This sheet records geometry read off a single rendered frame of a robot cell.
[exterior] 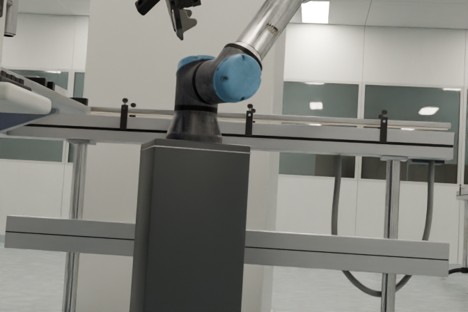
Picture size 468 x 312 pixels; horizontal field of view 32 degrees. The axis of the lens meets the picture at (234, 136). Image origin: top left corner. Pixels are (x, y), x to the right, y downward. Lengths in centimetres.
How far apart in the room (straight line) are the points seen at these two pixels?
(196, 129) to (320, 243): 95
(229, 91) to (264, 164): 153
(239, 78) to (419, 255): 118
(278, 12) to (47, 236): 135
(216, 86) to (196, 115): 13
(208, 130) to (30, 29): 888
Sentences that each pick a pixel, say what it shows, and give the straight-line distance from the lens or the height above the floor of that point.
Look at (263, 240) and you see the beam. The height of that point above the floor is 52.
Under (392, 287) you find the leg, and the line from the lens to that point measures 296.
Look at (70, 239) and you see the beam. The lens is 305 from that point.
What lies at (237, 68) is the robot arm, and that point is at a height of 97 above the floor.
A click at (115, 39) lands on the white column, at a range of 369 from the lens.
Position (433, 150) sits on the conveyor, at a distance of 293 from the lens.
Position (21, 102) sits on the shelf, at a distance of 136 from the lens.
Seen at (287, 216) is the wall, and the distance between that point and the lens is 1004.
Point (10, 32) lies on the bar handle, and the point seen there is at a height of 88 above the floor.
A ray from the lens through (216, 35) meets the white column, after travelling 361.
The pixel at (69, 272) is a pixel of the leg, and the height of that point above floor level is 36.
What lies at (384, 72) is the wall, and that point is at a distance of 1021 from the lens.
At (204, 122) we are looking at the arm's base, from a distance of 212.
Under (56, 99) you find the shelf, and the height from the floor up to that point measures 86.
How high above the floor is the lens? 63
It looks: 5 degrees up
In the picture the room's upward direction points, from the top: 3 degrees clockwise
